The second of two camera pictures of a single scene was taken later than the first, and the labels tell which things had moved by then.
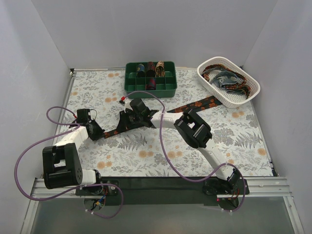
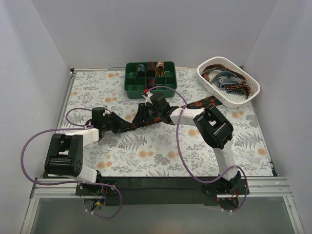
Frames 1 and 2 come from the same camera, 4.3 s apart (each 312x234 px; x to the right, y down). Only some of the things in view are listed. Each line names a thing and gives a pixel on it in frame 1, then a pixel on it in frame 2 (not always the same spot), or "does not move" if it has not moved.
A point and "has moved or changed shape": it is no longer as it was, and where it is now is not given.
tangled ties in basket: (223, 76) does not move
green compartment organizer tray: (165, 86) does not move
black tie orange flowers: (206, 102) has moved or changed shape
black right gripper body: (127, 119) → (144, 112)
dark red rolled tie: (150, 71) does not move
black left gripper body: (96, 131) → (113, 122)
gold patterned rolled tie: (160, 71) does not move
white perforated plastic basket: (233, 86) does not move
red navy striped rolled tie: (151, 84) does not move
